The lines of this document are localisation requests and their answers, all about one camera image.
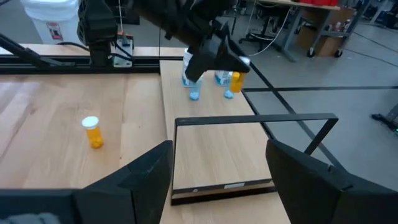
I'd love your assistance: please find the grey desk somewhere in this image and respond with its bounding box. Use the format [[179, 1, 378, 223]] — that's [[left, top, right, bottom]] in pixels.
[[257, 0, 374, 63]]

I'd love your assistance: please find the white floor cable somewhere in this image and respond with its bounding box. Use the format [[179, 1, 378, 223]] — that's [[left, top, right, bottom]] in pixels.
[[248, 6, 294, 58]]

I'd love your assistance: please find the white medicine bottle blue label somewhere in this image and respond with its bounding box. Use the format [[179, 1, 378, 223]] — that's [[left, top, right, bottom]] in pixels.
[[182, 48, 205, 88], [214, 70, 233, 87]]

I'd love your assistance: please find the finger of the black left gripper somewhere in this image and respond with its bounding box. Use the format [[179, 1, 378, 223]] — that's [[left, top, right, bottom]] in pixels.
[[206, 37, 252, 75]]

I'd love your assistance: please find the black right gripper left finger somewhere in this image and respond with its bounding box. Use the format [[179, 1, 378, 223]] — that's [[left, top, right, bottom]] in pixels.
[[0, 139, 174, 224]]

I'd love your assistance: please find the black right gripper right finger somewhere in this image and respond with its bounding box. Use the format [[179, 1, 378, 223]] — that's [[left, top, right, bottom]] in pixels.
[[266, 139, 398, 224]]

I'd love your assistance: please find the wooden shelf black metal frame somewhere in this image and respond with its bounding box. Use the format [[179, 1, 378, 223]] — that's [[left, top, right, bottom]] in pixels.
[[159, 58, 340, 207]]

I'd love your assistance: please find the brown cardboard box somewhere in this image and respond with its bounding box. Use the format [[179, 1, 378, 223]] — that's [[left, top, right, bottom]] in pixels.
[[297, 7, 355, 57]]

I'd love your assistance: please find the white plastic bucket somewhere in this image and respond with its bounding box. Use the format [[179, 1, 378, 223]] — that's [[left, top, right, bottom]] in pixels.
[[20, 0, 85, 45]]

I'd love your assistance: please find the black aluminium table frame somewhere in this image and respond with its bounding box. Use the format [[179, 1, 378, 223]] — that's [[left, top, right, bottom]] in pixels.
[[0, 32, 184, 75]]

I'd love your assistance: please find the small orange pill bottle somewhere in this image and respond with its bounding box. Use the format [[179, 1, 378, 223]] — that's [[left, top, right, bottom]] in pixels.
[[229, 55, 251, 94], [81, 116, 104, 149]]

